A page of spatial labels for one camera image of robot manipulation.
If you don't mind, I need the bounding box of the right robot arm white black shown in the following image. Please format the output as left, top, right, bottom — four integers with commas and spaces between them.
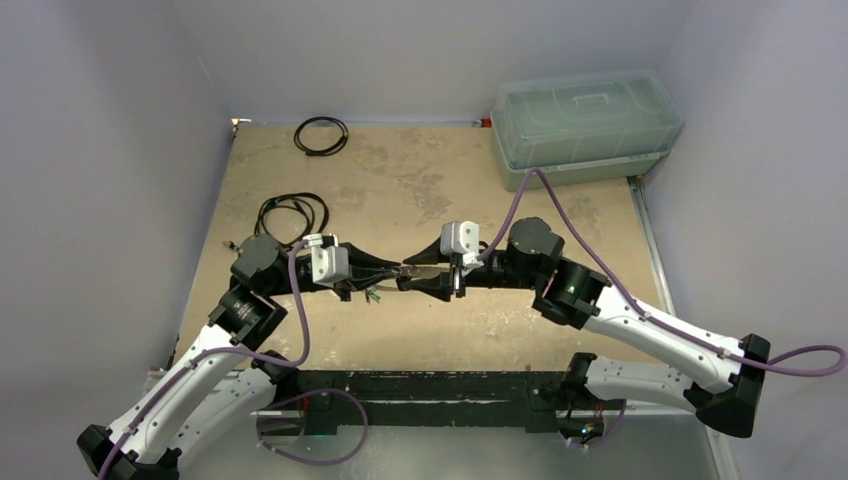
397, 217, 770, 438

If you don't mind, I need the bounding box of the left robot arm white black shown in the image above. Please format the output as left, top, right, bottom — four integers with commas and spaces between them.
77, 233, 400, 479

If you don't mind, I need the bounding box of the translucent green storage box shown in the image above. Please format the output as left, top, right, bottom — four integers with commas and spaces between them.
489, 69, 684, 192

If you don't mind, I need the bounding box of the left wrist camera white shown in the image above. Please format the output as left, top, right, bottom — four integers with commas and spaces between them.
302, 233, 352, 287

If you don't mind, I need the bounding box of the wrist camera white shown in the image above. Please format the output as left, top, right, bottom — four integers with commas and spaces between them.
302, 233, 352, 287
438, 220, 483, 271

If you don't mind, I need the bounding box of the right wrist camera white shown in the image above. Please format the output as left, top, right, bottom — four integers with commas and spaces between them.
438, 220, 483, 271

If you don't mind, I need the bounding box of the black coiled cable near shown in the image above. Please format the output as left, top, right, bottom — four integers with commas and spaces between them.
253, 192, 331, 256

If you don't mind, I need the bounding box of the black coiled cable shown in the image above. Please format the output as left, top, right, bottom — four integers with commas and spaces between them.
293, 116, 350, 158
253, 192, 331, 256

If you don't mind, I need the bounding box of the black coiled cable far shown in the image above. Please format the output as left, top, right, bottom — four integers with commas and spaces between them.
293, 116, 350, 158

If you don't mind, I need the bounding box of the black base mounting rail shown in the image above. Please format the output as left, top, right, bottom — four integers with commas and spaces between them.
251, 369, 627, 435

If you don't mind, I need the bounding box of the aluminium frame rail right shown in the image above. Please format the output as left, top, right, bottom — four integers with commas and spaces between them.
627, 176, 676, 315

